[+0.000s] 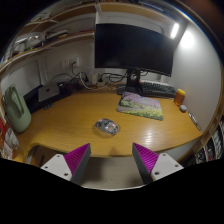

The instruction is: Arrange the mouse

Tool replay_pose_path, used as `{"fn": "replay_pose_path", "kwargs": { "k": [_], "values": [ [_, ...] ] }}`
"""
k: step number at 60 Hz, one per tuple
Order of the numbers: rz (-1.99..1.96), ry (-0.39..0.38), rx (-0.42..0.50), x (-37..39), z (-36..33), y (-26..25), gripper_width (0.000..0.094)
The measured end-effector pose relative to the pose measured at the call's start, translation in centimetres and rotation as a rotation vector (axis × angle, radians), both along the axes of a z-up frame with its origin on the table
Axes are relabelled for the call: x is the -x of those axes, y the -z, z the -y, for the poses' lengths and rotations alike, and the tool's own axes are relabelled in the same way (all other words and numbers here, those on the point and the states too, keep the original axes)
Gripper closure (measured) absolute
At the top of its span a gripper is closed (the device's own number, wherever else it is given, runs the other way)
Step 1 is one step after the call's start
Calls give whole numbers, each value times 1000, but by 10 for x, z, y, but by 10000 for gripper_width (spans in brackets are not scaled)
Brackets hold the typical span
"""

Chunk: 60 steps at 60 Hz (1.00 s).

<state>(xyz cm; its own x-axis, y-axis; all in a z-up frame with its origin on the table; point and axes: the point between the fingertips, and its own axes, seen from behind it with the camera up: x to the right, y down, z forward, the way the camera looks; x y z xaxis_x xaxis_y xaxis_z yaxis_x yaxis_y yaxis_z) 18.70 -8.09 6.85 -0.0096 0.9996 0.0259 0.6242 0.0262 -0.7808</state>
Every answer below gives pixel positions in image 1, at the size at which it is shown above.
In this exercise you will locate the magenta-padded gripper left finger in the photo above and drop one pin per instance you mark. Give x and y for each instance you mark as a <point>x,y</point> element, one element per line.
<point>78,159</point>

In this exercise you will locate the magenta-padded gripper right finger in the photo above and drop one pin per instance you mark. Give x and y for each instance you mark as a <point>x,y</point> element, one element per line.
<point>146,159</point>

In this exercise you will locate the transparent computer mouse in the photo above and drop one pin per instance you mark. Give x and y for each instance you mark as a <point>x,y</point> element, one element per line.
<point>106,126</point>

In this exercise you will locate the floral landscape mouse pad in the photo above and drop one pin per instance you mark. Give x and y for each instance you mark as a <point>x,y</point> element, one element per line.
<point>140,106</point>

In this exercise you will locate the dark pen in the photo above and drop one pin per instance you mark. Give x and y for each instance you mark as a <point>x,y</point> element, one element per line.
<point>194,121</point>

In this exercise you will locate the small white earbud case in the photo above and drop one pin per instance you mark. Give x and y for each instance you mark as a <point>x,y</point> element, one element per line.
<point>183,108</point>

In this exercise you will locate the row of books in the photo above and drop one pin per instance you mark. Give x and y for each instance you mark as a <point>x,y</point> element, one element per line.
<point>211,143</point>

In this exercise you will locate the orange jar with yellow lid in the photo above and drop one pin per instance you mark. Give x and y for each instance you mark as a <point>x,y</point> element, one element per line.
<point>179,98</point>

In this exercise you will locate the black keyboard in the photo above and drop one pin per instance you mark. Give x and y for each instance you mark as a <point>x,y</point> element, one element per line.
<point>158,89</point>

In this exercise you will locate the red and white packages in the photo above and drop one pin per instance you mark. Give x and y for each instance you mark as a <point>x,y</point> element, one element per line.
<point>7,141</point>

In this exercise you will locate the silver mini computer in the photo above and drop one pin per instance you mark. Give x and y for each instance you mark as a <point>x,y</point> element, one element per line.
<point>48,92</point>

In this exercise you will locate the black desk stand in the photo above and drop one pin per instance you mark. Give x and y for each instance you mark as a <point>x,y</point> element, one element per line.
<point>32,100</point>

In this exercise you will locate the pale green bag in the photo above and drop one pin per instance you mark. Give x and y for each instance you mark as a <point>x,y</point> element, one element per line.
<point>17,111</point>

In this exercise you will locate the white power strip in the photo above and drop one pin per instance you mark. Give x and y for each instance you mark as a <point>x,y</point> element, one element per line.
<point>96,83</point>

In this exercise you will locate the black computer monitor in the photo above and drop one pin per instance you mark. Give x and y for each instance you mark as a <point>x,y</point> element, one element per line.
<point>133,46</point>

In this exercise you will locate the bright light bar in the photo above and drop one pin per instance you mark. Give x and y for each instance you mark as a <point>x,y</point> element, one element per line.
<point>174,30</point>

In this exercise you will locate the white wall outlet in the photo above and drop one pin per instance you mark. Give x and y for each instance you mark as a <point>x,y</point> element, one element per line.
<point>70,63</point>

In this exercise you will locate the wooden wall shelf unit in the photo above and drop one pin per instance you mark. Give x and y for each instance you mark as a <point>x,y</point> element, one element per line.
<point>50,36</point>

